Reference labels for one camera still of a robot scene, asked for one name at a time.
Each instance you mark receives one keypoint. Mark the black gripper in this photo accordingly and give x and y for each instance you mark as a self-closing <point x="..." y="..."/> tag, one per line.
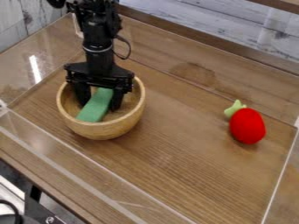
<point x="99" y="71"/>

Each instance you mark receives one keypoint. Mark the green rectangular block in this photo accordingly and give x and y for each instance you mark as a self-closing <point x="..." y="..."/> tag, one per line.
<point x="96" y="107"/>

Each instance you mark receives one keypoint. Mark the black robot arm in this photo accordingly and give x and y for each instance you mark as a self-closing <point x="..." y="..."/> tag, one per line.
<point x="99" y="23"/>

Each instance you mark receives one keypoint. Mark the light wooden bowl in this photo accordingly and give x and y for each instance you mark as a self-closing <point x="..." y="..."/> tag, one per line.
<point x="115" y="123"/>

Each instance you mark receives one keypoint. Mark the red plush strawberry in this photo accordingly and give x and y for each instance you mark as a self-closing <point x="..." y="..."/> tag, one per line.
<point x="246" y="123"/>

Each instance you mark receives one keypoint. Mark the clear acrylic tray wall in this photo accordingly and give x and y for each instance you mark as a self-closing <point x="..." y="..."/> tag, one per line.
<point x="96" y="194"/>

